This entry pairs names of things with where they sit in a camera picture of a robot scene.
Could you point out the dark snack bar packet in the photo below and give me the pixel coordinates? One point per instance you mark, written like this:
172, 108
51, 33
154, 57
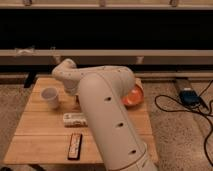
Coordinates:
75, 146

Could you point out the orange bowl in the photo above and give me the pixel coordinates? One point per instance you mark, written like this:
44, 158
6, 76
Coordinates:
134, 97

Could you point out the white plastic cup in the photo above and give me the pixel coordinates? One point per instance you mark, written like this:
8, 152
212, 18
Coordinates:
50, 96

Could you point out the wooden table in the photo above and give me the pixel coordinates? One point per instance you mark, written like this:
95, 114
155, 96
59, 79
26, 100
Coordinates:
42, 138

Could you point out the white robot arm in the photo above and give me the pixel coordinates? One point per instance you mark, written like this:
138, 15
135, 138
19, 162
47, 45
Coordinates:
100, 91

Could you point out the white labelled bottle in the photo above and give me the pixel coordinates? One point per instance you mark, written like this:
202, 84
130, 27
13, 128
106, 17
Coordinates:
74, 120

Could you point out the blue power box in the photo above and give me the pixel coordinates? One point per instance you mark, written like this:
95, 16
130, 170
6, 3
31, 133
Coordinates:
189, 97

